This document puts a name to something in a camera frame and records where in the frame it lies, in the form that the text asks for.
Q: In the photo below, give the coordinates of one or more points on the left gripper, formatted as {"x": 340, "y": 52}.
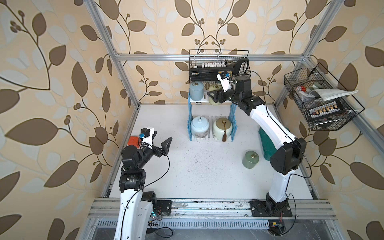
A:
{"x": 164, "y": 150}

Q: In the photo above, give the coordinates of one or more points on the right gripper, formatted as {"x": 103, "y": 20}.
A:
{"x": 217, "y": 96}

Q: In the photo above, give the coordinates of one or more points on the yellow-green cylindrical tea canister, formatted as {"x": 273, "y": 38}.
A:
{"x": 215, "y": 94}

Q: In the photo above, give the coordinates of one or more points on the blue cylindrical tea canister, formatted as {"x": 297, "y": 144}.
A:
{"x": 196, "y": 91}

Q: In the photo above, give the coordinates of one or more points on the blue white two-tier shelf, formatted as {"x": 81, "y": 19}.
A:
{"x": 211, "y": 119}

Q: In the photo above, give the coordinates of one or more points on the cream jar with tassel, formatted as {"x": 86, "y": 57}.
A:
{"x": 222, "y": 128}

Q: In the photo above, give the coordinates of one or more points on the green cylindrical tea canister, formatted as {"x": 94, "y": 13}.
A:
{"x": 250, "y": 159}

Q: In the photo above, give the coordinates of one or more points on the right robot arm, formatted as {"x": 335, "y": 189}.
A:
{"x": 289, "y": 149}

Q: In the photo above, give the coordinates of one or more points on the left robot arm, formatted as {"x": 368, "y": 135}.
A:
{"x": 138, "y": 207}

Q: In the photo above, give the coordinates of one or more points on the black yellow tool box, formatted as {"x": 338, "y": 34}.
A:
{"x": 208, "y": 74}

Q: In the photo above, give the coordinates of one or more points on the red small object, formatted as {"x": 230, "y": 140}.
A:
{"x": 134, "y": 141}

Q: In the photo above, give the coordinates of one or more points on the white bit row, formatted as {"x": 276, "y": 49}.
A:
{"x": 214, "y": 65}

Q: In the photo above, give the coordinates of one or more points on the light blue round jar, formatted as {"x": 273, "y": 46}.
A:
{"x": 200, "y": 127}

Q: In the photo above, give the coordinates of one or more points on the green plastic tool case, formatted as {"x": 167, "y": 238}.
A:
{"x": 269, "y": 149}

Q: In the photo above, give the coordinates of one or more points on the white paper packet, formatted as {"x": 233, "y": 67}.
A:
{"x": 330, "y": 94}

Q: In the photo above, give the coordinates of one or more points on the bit set tray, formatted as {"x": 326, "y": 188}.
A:
{"x": 325, "y": 111}

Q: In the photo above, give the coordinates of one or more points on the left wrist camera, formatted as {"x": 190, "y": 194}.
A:
{"x": 146, "y": 136}

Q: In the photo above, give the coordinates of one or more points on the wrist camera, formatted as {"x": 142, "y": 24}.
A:
{"x": 225, "y": 80}
{"x": 146, "y": 136}

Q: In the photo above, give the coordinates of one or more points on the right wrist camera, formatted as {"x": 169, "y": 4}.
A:
{"x": 225, "y": 80}

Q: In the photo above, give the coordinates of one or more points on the back black wire basket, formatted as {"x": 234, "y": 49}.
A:
{"x": 235, "y": 58}

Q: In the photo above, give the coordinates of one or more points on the black wire basket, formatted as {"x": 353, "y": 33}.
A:
{"x": 301, "y": 82}
{"x": 235, "y": 58}

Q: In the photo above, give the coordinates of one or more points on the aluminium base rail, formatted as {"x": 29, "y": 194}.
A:
{"x": 242, "y": 209}

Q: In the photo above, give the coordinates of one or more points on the right black wire basket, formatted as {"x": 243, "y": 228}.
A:
{"x": 301, "y": 82}

